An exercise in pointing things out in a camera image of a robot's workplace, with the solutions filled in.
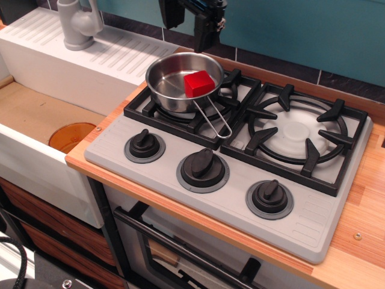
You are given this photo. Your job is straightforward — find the black left stove knob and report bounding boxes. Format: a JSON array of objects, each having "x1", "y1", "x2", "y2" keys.
[{"x1": 124, "y1": 129, "x2": 166, "y2": 164}]

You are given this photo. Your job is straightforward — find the grey toy stove top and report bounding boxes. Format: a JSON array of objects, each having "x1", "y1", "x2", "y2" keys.
[{"x1": 84, "y1": 56, "x2": 374, "y2": 265}]

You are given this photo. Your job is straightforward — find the black left burner grate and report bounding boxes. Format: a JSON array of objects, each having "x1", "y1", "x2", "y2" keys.
[{"x1": 124, "y1": 69, "x2": 262, "y2": 150}]

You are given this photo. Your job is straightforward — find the black right stove knob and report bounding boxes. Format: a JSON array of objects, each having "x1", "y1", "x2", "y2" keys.
[{"x1": 246, "y1": 179, "x2": 294, "y2": 220}]

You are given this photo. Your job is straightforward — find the red wooden cube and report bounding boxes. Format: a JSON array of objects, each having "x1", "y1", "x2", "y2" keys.
[{"x1": 183, "y1": 70, "x2": 216, "y2": 98}]

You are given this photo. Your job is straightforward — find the wood grain drawer fronts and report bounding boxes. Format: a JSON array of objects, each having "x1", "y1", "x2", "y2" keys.
[{"x1": 1, "y1": 179, "x2": 125, "y2": 288}]

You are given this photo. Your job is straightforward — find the black middle stove knob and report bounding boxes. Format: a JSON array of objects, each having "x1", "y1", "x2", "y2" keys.
[{"x1": 176, "y1": 148, "x2": 230, "y2": 194}]

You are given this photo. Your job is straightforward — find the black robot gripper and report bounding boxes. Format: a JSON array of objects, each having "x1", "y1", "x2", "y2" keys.
[{"x1": 159, "y1": 0, "x2": 226, "y2": 53}]

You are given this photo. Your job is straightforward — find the black braided foreground cable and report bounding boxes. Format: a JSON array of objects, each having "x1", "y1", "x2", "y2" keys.
[{"x1": 0, "y1": 236, "x2": 28, "y2": 289}]

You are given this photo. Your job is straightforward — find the black right burner grate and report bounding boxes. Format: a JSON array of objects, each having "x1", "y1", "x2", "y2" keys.
[{"x1": 220, "y1": 83, "x2": 371, "y2": 197}]

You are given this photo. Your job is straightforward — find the black stove knob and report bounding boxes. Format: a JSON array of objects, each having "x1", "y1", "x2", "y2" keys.
[
  {"x1": 124, "y1": 129, "x2": 166, "y2": 164},
  {"x1": 176, "y1": 148, "x2": 230, "y2": 194},
  {"x1": 246, "y1": 179, "x2": 294, "y2": 220}
]

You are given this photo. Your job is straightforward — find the white toy sink unit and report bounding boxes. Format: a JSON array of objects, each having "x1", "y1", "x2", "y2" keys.
[{"x1": 1, "y1": 8, "x2": 176, "y2": 228}]

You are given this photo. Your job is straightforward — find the orange translucent plate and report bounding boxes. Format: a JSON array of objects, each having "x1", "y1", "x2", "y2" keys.
[{"x1": 48, "y1": 122, "x2": 96, "y2": 154}]

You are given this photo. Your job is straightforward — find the black burner grate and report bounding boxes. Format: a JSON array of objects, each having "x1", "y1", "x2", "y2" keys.
[
  {"x1": 124, "y1": 69, "x2": 262, "y2": 150},
  {"x1": 220, "y1": 83, "x2": 371, "y2": 197}
]

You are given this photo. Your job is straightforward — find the oven door with black handle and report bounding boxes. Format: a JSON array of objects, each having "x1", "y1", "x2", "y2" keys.
[{"x1": 112, "y1": 202, "x2": 316, "y2": 288}]

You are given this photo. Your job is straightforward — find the grey toy faucet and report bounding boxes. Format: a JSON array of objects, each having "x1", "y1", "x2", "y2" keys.
[{"x1": 57, "y1": 0, "x2": 103, "y2": 51}]

